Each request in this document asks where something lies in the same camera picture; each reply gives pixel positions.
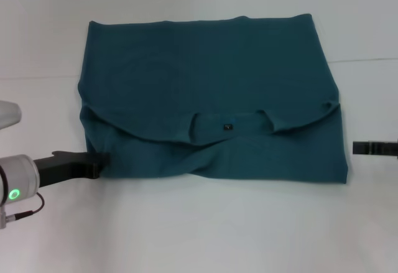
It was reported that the black cable with silver plug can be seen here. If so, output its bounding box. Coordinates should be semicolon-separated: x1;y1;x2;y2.
0;192;46;230

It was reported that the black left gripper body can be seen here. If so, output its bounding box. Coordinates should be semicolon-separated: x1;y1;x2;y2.
32;150;101;190

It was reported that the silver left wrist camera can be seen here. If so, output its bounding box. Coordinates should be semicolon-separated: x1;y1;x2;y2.
0;100;22;131

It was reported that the teal t-shirt with white print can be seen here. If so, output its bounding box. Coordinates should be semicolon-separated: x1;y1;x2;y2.
76;13;349;185

